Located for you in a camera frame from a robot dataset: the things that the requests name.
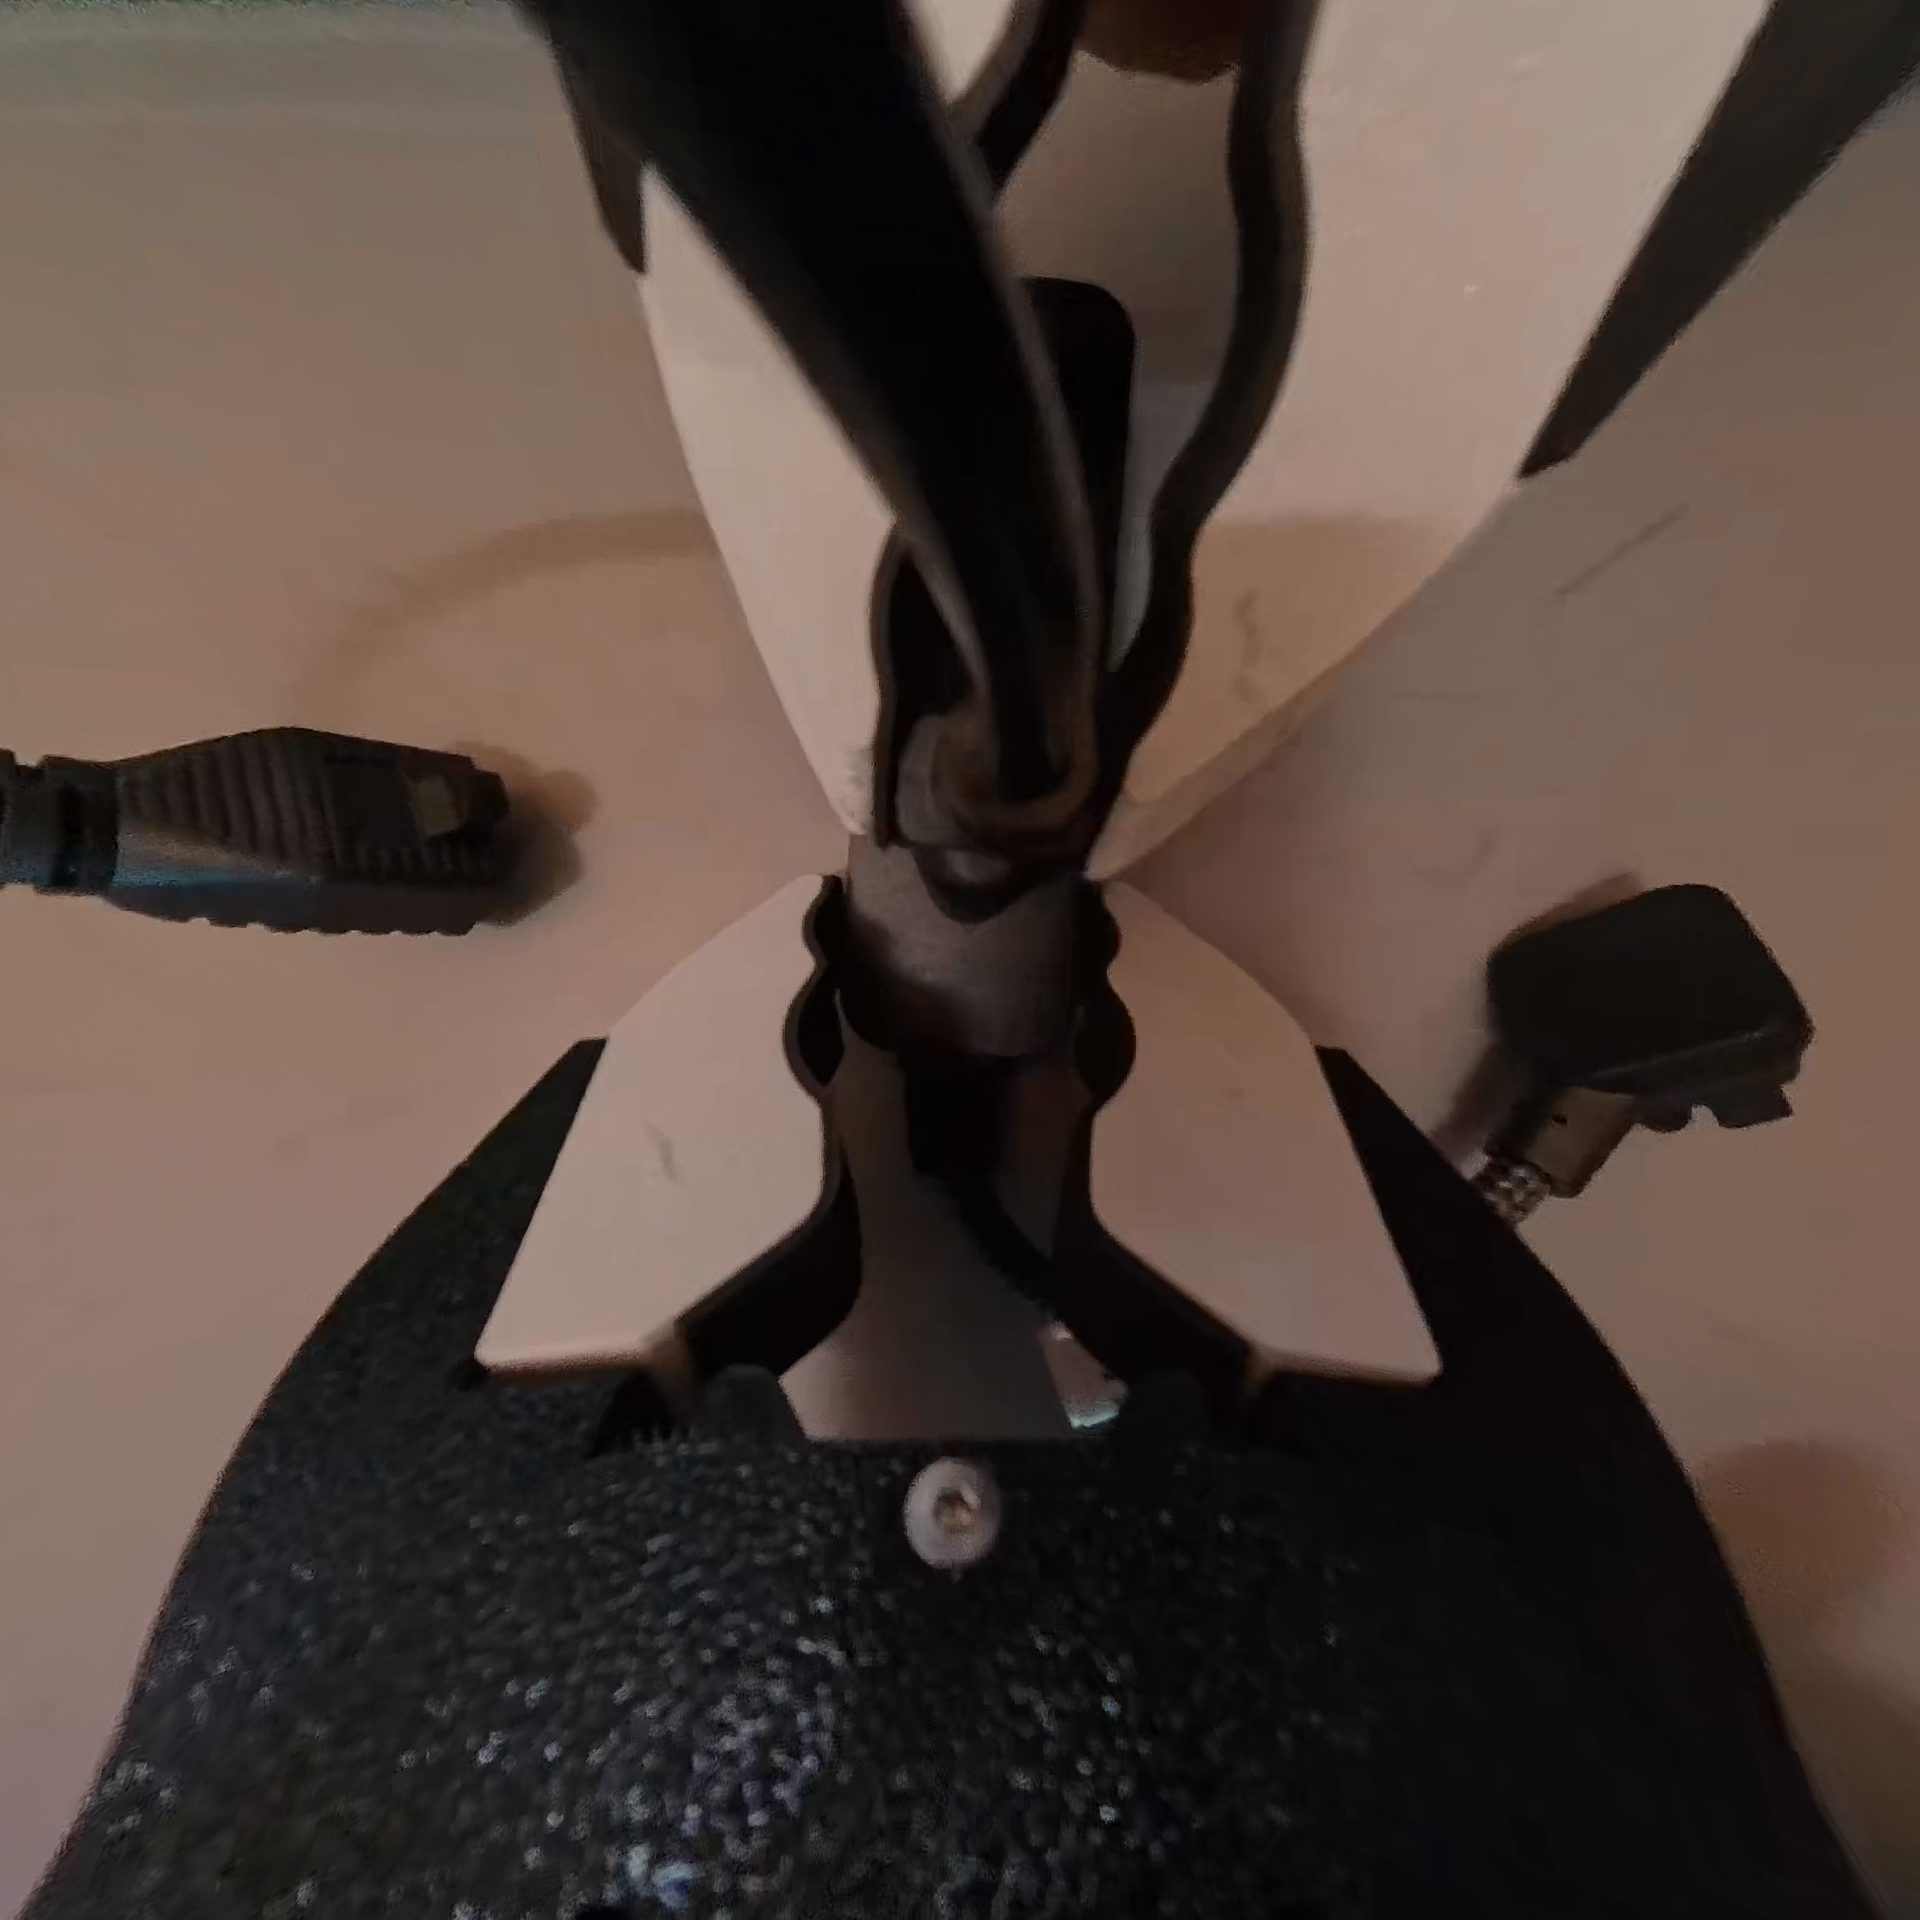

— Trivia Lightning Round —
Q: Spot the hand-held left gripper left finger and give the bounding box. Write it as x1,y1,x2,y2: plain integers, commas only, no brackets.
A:
472,874,874,1404

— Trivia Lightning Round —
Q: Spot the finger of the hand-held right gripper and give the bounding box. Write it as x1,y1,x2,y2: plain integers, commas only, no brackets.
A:
637,0,1092,860
1084,0,1767,876

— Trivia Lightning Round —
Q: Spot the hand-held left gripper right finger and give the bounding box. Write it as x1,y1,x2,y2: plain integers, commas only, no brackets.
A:
1054,883,1443,1404

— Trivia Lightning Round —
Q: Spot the short black power cord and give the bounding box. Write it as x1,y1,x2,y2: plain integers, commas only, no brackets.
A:
0,0,1120,939

